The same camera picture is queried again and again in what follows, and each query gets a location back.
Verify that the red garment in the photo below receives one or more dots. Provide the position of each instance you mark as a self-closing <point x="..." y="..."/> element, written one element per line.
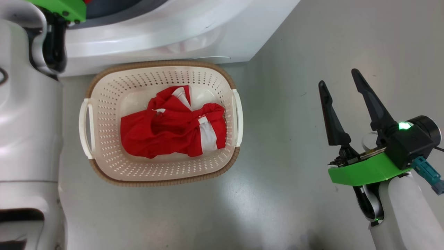
<point x="156" y="135"/>

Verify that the cream perforated laundry basket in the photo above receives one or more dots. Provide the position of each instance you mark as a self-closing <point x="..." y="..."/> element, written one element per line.
<point x="114" y="86"/>

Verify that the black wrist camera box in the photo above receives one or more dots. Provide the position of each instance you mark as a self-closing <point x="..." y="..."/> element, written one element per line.
<point x="412" y="142"/>

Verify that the white front-load washing machine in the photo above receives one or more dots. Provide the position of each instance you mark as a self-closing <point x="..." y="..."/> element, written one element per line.
<point x="194" y="27"/>

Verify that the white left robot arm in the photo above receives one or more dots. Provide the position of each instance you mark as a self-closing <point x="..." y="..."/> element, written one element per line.
<point x="27" y="121"/>

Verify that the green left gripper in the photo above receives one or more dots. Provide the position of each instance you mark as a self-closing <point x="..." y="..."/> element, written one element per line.
<point x="66" y="8"/>

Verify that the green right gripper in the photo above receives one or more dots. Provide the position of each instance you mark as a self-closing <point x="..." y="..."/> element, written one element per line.
<point x="364" y="170"/>

